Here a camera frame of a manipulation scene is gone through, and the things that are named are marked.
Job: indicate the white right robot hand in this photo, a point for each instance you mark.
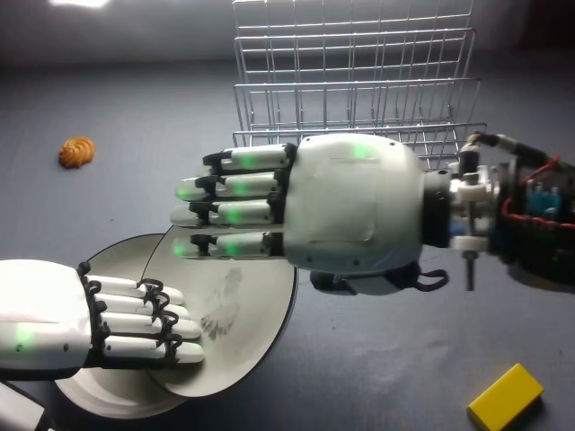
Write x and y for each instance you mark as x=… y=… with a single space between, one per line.
x=350 y=202

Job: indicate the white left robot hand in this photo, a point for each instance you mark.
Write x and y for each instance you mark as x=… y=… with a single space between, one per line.
x=40 y=314

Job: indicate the white plate with dark rim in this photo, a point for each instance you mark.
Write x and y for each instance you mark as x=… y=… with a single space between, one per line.
x=112 y=395

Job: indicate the white plate with small smudge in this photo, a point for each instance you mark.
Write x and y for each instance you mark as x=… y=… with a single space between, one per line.
x=251 y=314

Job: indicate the orange swirl cookie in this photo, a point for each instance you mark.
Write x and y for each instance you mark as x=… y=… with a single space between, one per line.
x=77 y=152

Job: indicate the yellow rectangular block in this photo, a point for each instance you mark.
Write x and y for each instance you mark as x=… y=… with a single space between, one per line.
x=505 y=397

